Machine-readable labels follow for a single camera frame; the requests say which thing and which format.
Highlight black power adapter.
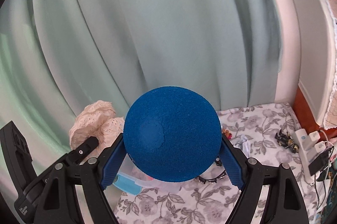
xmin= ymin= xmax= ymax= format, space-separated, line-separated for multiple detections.
xmin=309 ymin=152 xmax=331 ymax=176

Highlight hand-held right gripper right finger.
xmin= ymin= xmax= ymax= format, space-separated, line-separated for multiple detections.
xmin=220 ymin=133 xmax=308 ymax=224

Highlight white charger plug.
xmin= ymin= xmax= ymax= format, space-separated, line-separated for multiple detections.
xmin=309 ymin=131 xmax=321 ymax=146
xmin=315 ymin=140 xmax=330 ymax=155

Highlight black and gold action figure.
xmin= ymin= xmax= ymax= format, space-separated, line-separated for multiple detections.
xmin=274 ymin=128 xmax=301 ymax=154

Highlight clear plastic container blue latches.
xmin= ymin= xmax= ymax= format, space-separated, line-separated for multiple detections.
xmin=113 ymin=154 xmax=182 ymax=197

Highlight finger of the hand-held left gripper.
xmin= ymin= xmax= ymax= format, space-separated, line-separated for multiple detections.
xmin=63 ymin=136 xmax=99 ymax=165

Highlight black beaded headband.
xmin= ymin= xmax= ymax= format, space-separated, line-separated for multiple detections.
xmin=197 ymin=157 xmax=228 ymax=184

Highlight blue foam ball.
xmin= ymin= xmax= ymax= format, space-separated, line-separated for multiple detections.
xmin=124 ymin=86 xmax=222 ymax=184

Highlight white power strip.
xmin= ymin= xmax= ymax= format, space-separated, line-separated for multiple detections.
xmin=293 ymin=129 xmax=325 ymax=186

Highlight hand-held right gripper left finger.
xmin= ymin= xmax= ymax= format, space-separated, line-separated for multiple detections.
xmin=37 ymin=135 xmax=127 ymax=224

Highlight pale green curtain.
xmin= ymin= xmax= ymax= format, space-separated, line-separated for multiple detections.
xmin=0 ymin=0 xmax=286 ymax=180

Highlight floral printed blanket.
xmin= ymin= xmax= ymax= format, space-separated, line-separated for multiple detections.
xmin=112 ymin=102 xmax=327 ymax=224

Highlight brown wooden bed frame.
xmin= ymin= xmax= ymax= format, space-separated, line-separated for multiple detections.
xmin=293 ymin=85 xmax=322 ymax=132

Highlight cream lace cloth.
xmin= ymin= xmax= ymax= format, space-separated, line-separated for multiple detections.
xmin=69 ymin=100 xmax=125 ymax=159

